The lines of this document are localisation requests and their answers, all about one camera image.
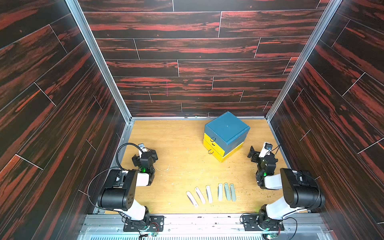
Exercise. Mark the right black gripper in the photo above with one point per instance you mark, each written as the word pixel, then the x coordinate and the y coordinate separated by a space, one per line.
pixel 253 153

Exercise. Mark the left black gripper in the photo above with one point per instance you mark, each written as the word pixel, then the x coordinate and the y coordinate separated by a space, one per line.
pixel 136 160

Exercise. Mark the teal yellow drawer cabinet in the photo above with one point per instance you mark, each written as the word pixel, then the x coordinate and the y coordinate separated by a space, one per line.
pixel 224 135

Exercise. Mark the white fruit knife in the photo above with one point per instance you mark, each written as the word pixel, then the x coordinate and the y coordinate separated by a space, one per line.
pixel 209 194
pixel 200 194
pixel 192 199

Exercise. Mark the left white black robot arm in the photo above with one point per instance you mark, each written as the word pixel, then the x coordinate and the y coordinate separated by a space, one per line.
pixel 118 191

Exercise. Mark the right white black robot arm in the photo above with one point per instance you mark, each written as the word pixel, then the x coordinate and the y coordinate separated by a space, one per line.
pixel 300 191

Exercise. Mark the green fruit knife middle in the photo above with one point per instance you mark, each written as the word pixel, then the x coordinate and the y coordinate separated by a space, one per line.
pixel 227 191

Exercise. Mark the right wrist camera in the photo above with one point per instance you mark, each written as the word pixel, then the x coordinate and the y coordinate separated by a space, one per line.
pixel 266 149

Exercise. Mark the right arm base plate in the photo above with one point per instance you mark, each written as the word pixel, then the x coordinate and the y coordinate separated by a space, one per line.
pixel 252 222

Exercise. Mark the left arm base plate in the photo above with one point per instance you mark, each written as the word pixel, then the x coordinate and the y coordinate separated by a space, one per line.
pixel 151 223

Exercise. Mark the aluminium front rail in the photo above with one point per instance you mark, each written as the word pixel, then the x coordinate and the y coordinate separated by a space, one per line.
pixel 204 227

